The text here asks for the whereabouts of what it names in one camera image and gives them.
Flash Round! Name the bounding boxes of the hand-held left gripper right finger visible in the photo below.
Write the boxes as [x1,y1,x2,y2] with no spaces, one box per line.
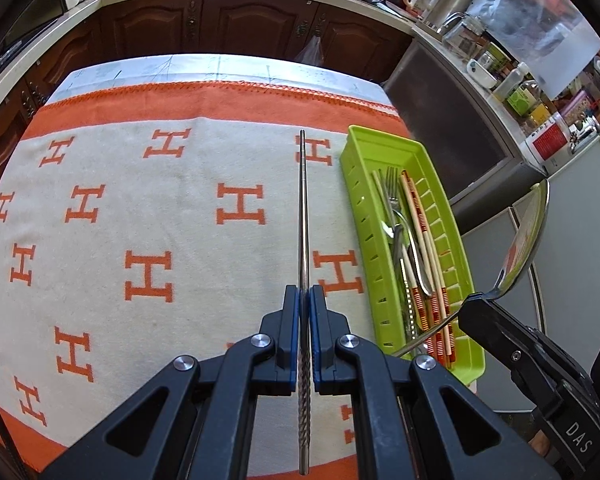
[310,285,563,480]

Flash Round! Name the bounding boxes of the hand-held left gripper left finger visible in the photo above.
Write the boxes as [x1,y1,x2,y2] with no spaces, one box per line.
[40,285,301,480]

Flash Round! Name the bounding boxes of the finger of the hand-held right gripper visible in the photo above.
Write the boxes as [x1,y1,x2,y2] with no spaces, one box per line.
[461,293,556,378]

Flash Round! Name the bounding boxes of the cream chopstick red striped end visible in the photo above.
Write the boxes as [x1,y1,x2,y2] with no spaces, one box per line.
[427,230,456,361]
[371,170,426,341]
[420,240,443,358]
[400,171,456,361]

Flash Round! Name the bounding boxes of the bundle of red-patterned chopsticks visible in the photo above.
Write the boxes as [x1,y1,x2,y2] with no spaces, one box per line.
[407,260,431,346]

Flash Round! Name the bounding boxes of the steel chopstick spiral end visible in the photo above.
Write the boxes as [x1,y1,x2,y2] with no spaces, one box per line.
[296,131,312,476]
[400,257,421,343]

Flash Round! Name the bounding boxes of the green plastic utensil tray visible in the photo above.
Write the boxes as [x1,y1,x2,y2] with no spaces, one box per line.
[340,125,486,376]

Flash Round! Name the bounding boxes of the steel fork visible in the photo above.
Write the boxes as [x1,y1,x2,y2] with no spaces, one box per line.
[379,166,416,281]

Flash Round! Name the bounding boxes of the person's right hand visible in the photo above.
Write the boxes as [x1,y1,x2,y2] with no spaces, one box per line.
[527,432,551,458]

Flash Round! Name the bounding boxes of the grey refrigerator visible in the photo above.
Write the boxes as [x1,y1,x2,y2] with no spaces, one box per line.
[460,125,600,411]

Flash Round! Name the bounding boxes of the orange patterned blanket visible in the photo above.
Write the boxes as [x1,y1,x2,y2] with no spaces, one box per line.
[0,80,413,480]

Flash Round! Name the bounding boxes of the red label container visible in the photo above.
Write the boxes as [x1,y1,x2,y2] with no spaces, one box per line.
[522,110,573,171]

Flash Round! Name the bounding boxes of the grey steel cabinet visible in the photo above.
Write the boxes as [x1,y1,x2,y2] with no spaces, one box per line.
[385,40,526,206]

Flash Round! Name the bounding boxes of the yellow green label bottle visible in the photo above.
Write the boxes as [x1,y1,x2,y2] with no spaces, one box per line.
[507,80,543,116]

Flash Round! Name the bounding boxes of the white plastic bottle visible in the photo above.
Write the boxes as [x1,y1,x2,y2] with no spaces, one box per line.
[495,62,531,103]

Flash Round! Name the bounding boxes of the white and blue bowl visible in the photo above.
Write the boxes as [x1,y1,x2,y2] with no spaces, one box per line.
[467,57,498,88]

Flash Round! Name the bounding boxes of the pale blue table cover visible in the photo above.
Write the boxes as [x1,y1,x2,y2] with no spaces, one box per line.
[55,52,396,111]

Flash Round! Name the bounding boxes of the hanging clear plastic bag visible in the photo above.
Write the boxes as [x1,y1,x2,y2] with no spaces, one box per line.
[294,35,326,66]

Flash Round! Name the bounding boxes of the glass pitcher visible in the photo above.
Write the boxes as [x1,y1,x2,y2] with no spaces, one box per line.
[442,12,486,56]

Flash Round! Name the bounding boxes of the dark wooden kitchen cabinets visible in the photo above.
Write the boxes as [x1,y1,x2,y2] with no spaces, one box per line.
[0,0,416,126]

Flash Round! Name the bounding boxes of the electric kettle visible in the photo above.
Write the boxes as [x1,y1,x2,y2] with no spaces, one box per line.
[425,0,473,31]

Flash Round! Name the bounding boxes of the black gas stove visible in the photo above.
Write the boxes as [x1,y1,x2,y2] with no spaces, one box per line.
[0,35,26,91]

